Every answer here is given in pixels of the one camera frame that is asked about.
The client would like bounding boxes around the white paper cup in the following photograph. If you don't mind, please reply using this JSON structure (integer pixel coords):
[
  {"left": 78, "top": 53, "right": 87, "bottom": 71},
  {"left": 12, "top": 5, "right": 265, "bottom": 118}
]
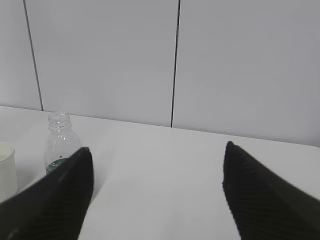
[{"left": 0, "top": 142, "right": 18, "bottom": 203}]

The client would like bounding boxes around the clear water bottle green label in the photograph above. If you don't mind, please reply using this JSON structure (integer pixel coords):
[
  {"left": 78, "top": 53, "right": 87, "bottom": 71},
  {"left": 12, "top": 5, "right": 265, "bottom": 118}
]
[{"left": 44, "top": 111, "right": 82, "bottom": 174}]

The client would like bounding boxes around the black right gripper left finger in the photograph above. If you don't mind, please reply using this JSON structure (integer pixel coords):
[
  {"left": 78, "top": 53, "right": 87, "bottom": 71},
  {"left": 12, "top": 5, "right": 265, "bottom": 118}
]
[{"left": 0, "top": 147, "right": 94, "bottom": 240}]

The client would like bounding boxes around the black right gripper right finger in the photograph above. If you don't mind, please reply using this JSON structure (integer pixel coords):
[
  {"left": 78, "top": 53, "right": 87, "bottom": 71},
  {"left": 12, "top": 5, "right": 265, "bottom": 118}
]
[{"left": 222, "top": 141, "right": 320, "bottom": 240}]

